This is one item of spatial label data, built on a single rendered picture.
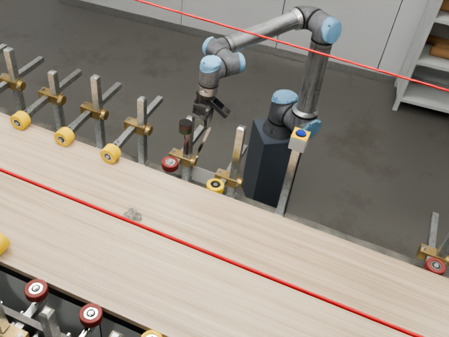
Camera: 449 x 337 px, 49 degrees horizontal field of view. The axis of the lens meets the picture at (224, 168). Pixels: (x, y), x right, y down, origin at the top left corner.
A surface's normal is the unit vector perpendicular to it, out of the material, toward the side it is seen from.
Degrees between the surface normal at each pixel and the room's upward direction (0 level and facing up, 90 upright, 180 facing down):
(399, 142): 0
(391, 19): 90
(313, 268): 0
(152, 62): 0
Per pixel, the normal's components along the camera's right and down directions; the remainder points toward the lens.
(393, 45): -0.29, 0.63
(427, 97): 0.11, -0.73
